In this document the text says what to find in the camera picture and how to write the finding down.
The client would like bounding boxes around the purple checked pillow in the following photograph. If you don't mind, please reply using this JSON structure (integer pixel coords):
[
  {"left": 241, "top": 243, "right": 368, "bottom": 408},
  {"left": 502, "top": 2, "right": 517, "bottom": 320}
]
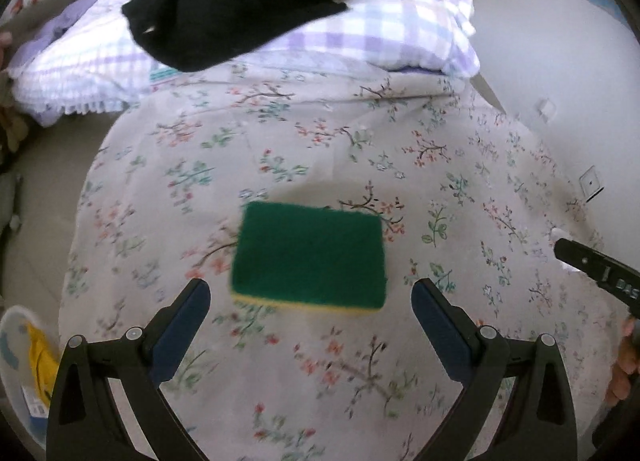
[{"left": 7, "top": 0, "right": 481, "bottom": 128}]

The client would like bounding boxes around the brown plush toy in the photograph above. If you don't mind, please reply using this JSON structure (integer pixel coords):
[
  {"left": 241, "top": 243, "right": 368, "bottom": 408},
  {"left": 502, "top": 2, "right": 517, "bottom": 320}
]
[{"left": 0, "top": 98, "right": 32, "bottom": 154}]

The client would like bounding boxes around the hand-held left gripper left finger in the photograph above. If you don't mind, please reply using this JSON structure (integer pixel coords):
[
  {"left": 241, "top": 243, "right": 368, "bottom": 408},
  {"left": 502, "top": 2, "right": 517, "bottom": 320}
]
[{"left": 46, "top": 278, "right": 212, "bottom": 461}]

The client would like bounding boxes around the white plastic bin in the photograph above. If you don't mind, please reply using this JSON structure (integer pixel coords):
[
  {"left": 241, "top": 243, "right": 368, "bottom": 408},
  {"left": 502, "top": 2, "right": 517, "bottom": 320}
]
[{"left": 0, "top": 305, "right": 62, "bottom": 448}]

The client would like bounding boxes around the black garment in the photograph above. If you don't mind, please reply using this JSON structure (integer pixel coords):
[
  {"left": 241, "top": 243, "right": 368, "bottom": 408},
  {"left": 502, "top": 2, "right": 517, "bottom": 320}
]
[{"left": 121, "top": 0, "right": 399, "bottom": 73}]

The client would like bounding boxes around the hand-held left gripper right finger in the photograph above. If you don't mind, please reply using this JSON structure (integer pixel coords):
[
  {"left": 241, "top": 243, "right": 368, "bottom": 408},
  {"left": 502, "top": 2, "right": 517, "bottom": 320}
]
[{"left": 411, "top": 278, "right": 593, "bottom": 461}]

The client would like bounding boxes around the person's right hand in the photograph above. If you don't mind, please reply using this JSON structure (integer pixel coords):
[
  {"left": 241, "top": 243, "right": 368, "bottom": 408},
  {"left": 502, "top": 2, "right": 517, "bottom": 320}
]
[{"left": 604, "top": 317, "right": 640, "bottom": 408}]

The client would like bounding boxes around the green and yellow sponge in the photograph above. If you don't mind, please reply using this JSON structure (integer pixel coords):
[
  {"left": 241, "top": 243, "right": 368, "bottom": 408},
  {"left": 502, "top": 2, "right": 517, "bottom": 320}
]
[{"left": 230, "top": 201, "right": 389, "bottom": 315}]

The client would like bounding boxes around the yellow packet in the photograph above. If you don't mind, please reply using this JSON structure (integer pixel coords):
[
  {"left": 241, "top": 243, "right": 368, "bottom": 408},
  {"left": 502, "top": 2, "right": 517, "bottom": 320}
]
[{"left": 27, "top": 323, "right": 60, "bottom": 405}]

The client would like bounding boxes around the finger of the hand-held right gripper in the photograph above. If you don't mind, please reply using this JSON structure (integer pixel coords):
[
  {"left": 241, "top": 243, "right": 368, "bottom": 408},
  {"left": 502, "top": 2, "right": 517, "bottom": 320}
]
[{"left": 554, "top": 238, "right": 640, "bottom": 303}]

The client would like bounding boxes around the grey wheeled chair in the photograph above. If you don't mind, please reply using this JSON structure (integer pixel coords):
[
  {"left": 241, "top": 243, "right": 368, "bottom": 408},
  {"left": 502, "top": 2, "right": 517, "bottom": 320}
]
[{"left": 0, "top": 172, "right": 24, "bottom": 233}]

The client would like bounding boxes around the floral bed sheet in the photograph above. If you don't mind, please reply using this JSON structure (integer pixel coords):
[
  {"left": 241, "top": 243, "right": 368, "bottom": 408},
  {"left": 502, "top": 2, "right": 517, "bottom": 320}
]
[{"left": 59, "top": 60, "right": 632, "bottom": 461}]

